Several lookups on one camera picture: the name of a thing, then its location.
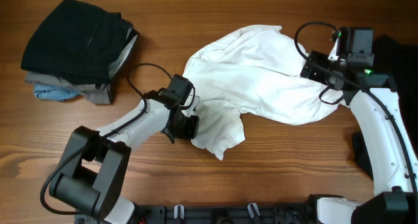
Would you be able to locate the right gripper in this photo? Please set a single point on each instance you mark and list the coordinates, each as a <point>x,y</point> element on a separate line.
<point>314,64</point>

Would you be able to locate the folded light blue garment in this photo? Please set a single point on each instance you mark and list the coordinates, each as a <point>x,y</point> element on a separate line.
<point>54,93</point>

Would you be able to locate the white t-shirt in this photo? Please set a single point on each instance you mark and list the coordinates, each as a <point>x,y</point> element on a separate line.
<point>255,69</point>

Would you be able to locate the folded grey garment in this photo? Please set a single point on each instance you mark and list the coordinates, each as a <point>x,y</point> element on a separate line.
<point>94,93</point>

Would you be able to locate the black garment on right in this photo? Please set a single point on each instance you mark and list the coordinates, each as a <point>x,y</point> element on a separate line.
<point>401,61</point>

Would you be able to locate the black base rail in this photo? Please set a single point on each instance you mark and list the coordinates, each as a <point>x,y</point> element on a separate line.
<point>251,213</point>

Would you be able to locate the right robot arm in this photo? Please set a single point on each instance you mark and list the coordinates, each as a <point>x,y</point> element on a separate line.
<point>373,100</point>

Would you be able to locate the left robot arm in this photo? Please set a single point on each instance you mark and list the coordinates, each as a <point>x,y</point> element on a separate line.
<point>90,174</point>

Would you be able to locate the folded black garment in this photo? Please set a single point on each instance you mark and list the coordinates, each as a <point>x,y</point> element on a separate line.
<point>81,43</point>

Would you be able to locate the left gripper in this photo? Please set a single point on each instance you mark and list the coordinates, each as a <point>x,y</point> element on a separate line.
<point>191,132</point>

